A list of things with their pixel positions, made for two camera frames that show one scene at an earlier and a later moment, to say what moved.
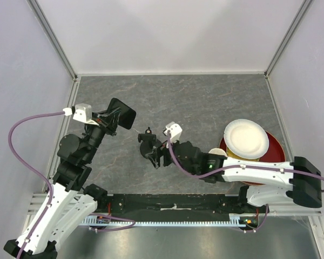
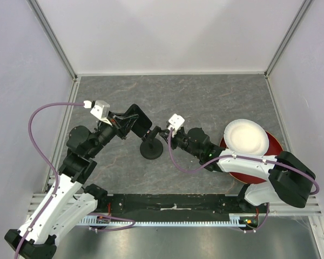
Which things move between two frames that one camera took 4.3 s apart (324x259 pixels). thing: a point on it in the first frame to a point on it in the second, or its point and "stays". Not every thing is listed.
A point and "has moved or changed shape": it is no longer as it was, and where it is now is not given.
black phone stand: [148, 143] has moved or changed shape
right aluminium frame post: [304, 7] stays
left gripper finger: [108, 113] to [127, 115]
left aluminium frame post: [53, 37] stays
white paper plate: [245, 139] stays
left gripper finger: [113, 120] to [128, 125]
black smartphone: [127, 115] has moved or changed shape
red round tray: [275, 152] stays
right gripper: [154, 158] to [174, 138]
